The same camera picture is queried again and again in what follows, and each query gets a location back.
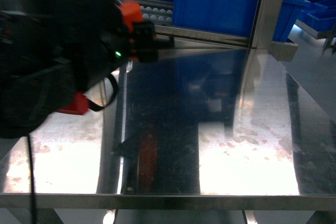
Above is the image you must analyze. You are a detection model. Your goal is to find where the blue plastic bin right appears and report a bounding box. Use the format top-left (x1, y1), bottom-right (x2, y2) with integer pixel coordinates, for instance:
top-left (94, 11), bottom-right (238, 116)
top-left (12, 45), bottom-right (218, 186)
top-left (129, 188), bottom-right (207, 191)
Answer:
top-left (172, 0), bottom-right (258, 37)

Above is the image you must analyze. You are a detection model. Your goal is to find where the stainless steel roller rack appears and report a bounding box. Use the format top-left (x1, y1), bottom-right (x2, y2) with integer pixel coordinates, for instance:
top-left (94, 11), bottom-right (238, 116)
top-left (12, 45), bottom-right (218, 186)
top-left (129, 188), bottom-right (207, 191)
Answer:
top-left (123, 0), bottom-right (299, 62)

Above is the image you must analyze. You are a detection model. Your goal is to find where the black cable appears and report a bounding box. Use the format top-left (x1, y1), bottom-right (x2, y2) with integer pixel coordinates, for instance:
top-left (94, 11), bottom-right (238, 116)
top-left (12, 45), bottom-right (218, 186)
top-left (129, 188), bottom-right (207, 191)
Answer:
top-left (86, 73), bottom-right (119, 113)

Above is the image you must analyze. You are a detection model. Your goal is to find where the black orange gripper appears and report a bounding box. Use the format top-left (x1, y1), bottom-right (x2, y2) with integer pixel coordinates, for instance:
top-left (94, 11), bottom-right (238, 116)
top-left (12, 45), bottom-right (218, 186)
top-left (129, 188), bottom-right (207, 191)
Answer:
top-left (99, 0), bottom-right (175, 63)

